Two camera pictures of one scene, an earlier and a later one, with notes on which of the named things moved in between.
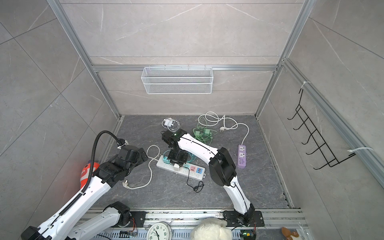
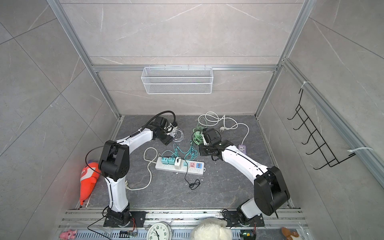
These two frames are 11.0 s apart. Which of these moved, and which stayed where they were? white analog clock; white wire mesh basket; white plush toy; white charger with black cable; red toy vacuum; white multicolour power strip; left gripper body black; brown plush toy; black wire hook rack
Moved: white multicolour power strip; white charger with black cable; left gripper body black
Stayed: white wire mesh basket; brown plush toy; red toy vacuum; white plush toy; white analog clock; black wire hook rack
